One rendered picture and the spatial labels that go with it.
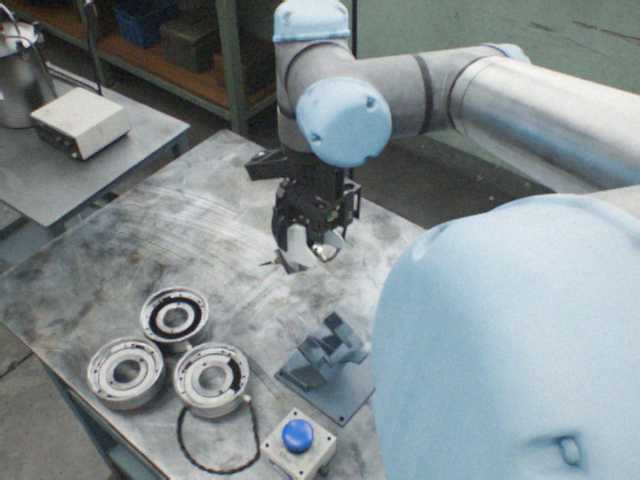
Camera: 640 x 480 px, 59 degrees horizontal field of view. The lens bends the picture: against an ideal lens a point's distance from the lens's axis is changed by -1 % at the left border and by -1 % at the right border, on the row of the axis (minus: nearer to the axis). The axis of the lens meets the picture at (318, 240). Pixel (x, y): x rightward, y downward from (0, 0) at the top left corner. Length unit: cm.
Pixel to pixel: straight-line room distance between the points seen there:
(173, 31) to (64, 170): 129
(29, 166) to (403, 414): 141
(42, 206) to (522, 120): 116
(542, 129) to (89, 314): 78
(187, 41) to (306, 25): 204
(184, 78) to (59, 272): 168
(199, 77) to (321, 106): 216
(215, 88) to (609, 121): 226
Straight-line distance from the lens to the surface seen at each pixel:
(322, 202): 68
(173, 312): 94
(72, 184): 145
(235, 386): 84
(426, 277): 17
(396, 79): 53
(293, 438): 74
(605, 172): 36
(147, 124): 159
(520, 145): 43
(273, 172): 73
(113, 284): 103
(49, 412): 191
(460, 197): 239
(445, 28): 226
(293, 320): 93
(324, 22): 58
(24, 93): 164
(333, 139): 50
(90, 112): 153
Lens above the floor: 155
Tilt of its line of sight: 46 degrees down
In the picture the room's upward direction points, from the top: straight up
